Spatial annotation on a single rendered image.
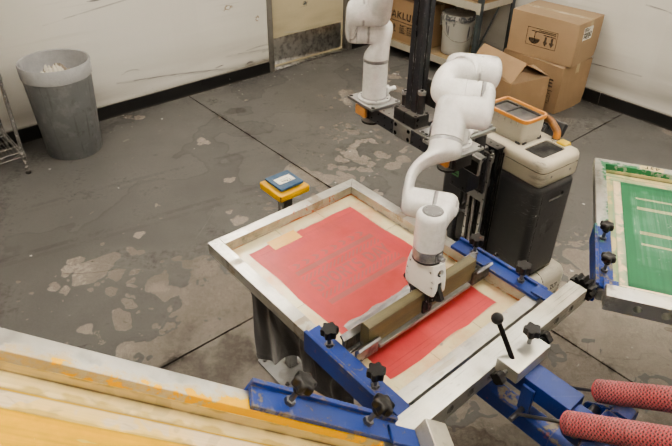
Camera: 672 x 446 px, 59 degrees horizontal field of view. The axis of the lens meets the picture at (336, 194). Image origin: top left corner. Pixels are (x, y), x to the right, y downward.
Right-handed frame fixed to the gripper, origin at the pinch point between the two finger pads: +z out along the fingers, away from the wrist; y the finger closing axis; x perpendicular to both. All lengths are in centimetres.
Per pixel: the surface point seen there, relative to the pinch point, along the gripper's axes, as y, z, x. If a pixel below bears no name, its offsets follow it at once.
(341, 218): 48, 6, -14
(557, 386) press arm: -38.9, -2.4, -1.0
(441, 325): -5.5, 6.0, -2.6
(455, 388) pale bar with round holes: -25.0, -2.3, 16.6
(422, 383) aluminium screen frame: -16.9, 2.8, 17.6
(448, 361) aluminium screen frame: -16.5, 2.7, 8.0
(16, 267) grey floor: 225, 101, 60
